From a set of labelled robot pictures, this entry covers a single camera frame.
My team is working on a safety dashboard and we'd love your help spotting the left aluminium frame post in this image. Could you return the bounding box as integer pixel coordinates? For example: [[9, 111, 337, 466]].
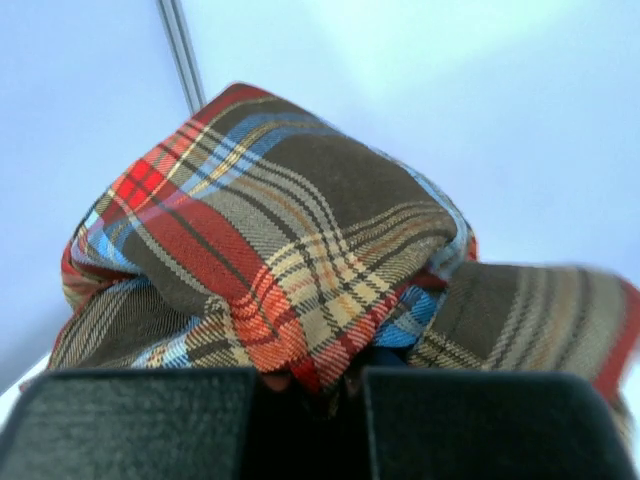
[[156, 0, 206, 114]]

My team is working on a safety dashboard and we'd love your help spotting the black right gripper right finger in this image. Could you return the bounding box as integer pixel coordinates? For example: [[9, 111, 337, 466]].
[[363, 369, 637, 480]]

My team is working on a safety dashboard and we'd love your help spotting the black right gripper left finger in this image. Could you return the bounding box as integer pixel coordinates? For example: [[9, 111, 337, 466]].
[[1, 369, 255, 479]]

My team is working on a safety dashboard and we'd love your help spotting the red plaid shirt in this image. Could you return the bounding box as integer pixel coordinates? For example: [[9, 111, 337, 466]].
[[49, 83, 639, 417]]

